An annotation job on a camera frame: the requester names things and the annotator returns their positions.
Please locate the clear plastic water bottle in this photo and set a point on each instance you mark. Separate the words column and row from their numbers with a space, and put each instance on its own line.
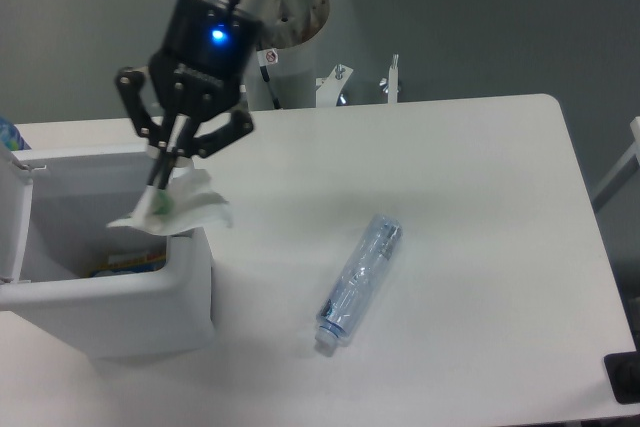
column 350, row 296

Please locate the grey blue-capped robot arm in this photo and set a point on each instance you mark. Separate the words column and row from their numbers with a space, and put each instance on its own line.
column 184, row 103

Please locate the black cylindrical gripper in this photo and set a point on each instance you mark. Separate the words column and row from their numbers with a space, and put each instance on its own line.
column 197, row 73

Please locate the white open trash can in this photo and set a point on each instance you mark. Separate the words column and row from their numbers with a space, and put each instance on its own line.
column 105, row 291

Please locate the white metal frame bracket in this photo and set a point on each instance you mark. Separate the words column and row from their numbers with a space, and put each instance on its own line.
column 336, row 89

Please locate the black table clamp mount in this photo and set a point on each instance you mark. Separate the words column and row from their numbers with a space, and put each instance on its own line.
column 623, row 373

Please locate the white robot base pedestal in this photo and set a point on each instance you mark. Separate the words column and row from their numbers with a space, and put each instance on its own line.
column 289, row 81

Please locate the white paper wrapper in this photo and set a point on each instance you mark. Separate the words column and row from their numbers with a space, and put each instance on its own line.
column 188, row 202

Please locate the white frame leg right edge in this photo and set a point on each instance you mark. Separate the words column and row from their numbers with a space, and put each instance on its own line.
column 620, row 173

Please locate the blue patterned object left edge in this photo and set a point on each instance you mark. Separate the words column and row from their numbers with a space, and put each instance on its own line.
column 11, row 136

